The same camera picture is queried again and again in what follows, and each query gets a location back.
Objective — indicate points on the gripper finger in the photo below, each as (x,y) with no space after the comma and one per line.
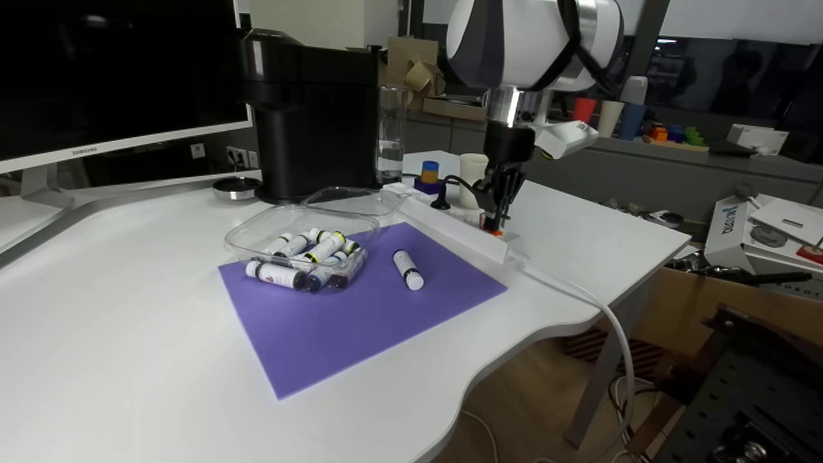
(512,190)
(495,199)

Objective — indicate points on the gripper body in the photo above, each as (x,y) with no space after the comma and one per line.
(508,143)

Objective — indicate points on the white power strip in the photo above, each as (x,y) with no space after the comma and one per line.
(463,230)

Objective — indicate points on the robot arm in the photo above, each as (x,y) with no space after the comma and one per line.
(514,38)

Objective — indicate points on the white cup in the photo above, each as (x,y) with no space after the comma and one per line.
(471,180)

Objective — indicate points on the flat brown tray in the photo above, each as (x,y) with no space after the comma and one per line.
(453,108)

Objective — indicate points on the blue yellow toy block stack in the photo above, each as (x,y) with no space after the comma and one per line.
(429,177)

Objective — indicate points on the red cup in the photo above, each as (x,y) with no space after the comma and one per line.
(584,110)

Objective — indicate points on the beige cup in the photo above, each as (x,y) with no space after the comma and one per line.
(609,119)

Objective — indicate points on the small white paint bottle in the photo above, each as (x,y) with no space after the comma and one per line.
(275,274)
(278,243)
(321,275)
(325,246)
(408,269)
(296,244)
(347,270)

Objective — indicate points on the blue cup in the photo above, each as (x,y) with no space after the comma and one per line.
(632,122)

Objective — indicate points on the long grey sideboard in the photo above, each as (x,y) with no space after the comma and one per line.
(643,173)

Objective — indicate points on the clear plastic lid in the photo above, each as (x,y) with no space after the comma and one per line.
(353,199)

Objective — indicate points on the tray of coloured toy blocks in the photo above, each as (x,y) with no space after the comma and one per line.
(675,136)

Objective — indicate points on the purple mat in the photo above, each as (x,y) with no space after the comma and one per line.
(360,321)

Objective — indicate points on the black coffee machine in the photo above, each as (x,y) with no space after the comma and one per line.
(308,122)

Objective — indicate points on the large cardboard box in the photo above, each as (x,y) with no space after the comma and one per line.
(681,308)

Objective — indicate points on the white printed box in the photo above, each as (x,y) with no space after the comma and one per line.
(733,231)

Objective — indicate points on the clear plastic container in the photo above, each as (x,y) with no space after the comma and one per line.
(270,222)

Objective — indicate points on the window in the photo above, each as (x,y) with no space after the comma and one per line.
(726,77)

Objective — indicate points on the black tool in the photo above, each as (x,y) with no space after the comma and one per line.
(739,276)

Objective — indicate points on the white device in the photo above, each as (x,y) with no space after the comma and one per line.
(755,138)

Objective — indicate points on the round black silver disc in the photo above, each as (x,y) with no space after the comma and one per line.
(236,186)

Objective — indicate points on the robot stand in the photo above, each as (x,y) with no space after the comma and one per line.
(759,399)

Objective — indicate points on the white framed monitor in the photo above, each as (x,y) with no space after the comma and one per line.
(96,71)

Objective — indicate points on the double wall socket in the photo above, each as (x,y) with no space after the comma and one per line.
(241,157)

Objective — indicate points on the white switch plate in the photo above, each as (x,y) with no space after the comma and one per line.
(198,150)

